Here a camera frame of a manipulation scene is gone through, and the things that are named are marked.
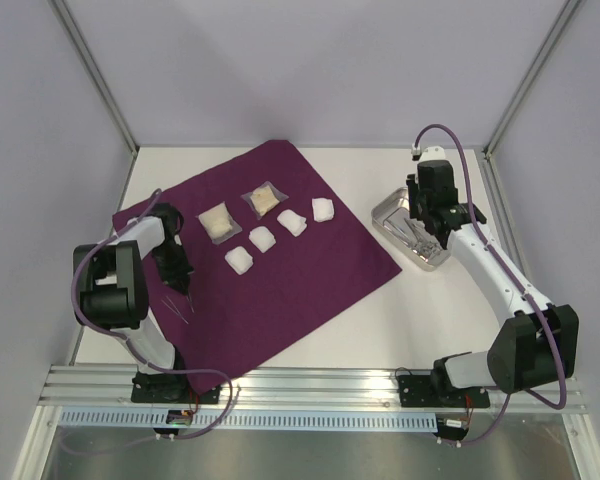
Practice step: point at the aluminium frame post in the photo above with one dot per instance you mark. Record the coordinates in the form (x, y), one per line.
(548, 45)
(67, 20)

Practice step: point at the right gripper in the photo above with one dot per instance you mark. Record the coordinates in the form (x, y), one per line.
(440, 226)

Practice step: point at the purple cloth mat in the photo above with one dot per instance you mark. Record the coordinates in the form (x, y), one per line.
(241, 321)

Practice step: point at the gauze packet right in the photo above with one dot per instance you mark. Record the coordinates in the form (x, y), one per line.
(263, 199)

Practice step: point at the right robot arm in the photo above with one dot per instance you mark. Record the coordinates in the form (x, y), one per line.
(537, 340)

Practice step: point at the white cotton pad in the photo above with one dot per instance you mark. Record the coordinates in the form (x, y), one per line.
(262, 238)
(294, 223)
(323, 209)
(239, 260)

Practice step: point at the steel tweezers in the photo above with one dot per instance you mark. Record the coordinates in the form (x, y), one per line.
(190, 302)
(173, 308)

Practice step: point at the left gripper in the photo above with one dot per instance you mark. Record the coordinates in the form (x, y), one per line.
(173, 277)

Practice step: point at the aluminium rail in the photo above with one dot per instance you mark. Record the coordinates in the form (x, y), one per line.
(266, 388)
(504, 217)

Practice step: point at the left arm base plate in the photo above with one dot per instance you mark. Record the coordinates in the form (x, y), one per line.
(174, 388)

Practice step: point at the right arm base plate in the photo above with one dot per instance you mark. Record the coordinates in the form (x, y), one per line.
(417, 391)

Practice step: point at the slotted cable duct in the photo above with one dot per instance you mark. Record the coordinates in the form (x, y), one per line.
(253, 420)

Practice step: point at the right aluminium frame post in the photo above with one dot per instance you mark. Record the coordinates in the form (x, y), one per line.
(548, 45)

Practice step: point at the aluminium front rail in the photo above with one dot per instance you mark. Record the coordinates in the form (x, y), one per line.
(266, 388)

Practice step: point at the right side aluminium rail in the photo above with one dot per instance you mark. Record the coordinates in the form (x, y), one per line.
(504, 217)

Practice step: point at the gauze packet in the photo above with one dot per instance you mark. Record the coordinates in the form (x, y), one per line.
(263, 199)
(219, 224)

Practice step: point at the gauze packet left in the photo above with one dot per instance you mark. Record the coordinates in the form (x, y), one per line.
(219, 224)

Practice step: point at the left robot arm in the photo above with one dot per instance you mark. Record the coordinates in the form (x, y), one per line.
(109, 288)

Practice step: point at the left aluminium frame post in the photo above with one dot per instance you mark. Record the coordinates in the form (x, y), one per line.
(67, 20)

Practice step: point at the steel instrument tray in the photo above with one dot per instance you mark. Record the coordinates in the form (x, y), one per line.
(397, 205)

